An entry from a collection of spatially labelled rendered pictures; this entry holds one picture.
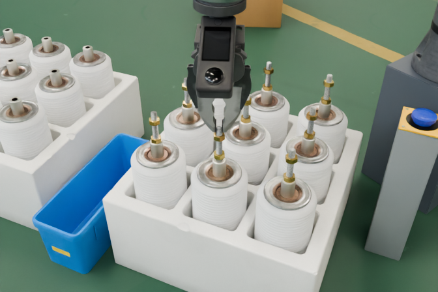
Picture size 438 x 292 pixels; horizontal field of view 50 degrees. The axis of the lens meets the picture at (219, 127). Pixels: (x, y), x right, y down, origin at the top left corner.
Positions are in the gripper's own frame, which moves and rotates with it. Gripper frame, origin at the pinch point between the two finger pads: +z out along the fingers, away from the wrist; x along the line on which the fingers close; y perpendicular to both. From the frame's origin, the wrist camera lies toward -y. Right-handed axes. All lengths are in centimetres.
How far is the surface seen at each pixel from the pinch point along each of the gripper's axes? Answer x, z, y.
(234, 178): -2.6, 9.6, -0.8
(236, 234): -3.2, 17.0, -6.5
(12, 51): 52, 11, 43
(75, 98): 31.8, 12.4, 25.7
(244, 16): -5, 31, 112
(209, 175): 1.6, 9.9, 0.1
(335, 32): -40, 35, 109
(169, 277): 9.2, 32.5, -4.0
